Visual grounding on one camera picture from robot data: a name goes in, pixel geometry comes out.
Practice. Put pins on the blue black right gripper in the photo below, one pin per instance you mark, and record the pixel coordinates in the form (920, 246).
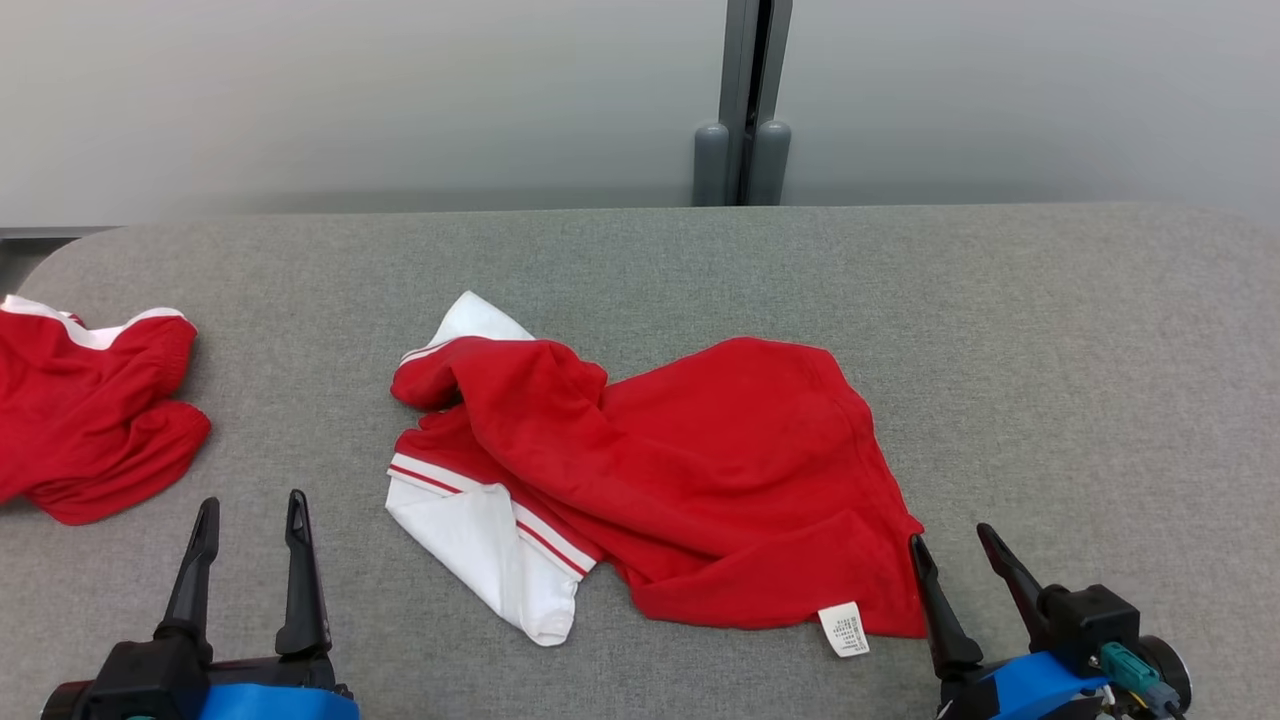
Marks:
(1020, 690)

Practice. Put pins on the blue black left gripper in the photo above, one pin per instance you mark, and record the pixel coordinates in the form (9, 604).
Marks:
(280, 695)

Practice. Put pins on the red shorts with white trim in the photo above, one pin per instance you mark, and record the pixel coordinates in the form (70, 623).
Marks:
(90, 420)

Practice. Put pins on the red jersey with white sleeves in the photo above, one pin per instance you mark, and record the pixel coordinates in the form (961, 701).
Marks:
(720, 470)

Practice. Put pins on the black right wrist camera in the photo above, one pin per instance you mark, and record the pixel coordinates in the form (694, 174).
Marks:
(1090, 615)

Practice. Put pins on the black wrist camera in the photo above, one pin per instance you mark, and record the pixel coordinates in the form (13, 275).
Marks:
(150, 680)
(1090, 615)

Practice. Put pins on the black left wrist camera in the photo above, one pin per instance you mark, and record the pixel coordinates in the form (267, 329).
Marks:
(150, 680)

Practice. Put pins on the grey partition post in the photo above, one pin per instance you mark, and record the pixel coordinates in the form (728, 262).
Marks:
(742, 100)

